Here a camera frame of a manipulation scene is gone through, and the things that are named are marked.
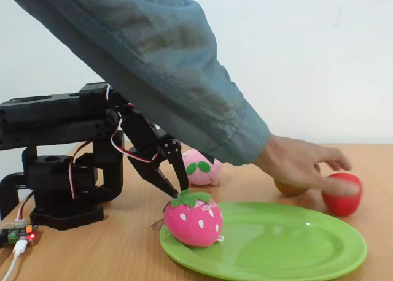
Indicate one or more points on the brown kiwi with sticker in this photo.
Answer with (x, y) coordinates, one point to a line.
(288, 189)

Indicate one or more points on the motor controller circuit board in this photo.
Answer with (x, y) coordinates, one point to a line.
(15, 233)

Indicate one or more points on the forearm in blue-grey sleeve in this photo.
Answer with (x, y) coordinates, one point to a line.
(147, 48)

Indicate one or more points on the light pink peach plush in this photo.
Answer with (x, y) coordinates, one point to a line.
(199, 170)

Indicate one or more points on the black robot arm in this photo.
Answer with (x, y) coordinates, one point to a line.
(46, 115)

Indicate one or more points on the person's bare hand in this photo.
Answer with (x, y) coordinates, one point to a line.
(291, 161)

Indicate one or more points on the pink strawberry plush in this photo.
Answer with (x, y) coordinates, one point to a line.
(193, 225)

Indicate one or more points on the red apple plush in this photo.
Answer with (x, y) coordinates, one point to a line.
(342, 204)

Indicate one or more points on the green oval plate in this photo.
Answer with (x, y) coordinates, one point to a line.
(276, 247)

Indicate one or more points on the black table clamp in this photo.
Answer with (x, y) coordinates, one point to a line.
(7, 186)

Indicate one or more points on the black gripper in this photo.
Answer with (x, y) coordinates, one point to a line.
(151, 162)

